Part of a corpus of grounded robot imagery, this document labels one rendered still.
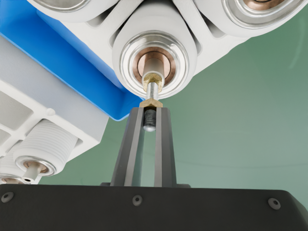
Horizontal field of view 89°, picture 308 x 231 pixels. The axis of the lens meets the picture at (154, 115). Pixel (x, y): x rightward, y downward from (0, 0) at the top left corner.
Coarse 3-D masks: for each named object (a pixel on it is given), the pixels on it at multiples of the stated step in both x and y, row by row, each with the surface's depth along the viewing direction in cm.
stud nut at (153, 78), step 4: (148, 76) 14; (152, 76) 14; (156, 76) 14; (144, 80) 14; (148, 80) 14; (152, 80) 14; (156, 80) 14; (160, 80) 14; (144, 84) 14; (160, 84) 14; (144, 88) 14; (160, 88) 14
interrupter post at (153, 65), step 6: (150, 60) 16; (156, 60) 16; (144, 66) 16; (150, 66) 15; (156, 66) 15; (162, 66) 16; (144, 72) 15; (150, 72) 14; (156, 72) 14; (162, 72) 15; (162, 78) 15; (162, 84) 15
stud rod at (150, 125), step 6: (150, 84) 14; (156, 84) 14; (150, 90) 13; (156, 90) 13; (150, 96) 12; (156, 96) 13; (144, 114) 11; (150, 114) 11; (144, 120) 11; (150, 120) 10; (144, 126) 10; (150, 126) 10
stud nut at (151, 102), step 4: (144, 100) 12; (148, 100) 11; (152, 100) 11; (156, 100) 12; (140, 104) 11; (144, 104) 11; (148, 104) 11; (152, 104) 11; (156, 104) 11; (160, 104) 11; (144, 108) 11; (148, 108) 11; (152, 108) 11; (156, 108) 11; (144, 112) 11
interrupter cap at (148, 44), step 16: (144, 32) 15; (160, 32) 14; (128, 48) 16; (144, 48) 16; (160, 48) 16; (176, 48) 15; (128, 64) 17; (144, 64) 17; (176, 64) 16; (128, 80) 18; (176, 80) 18; (144, 96) 19; (160, 96) 19
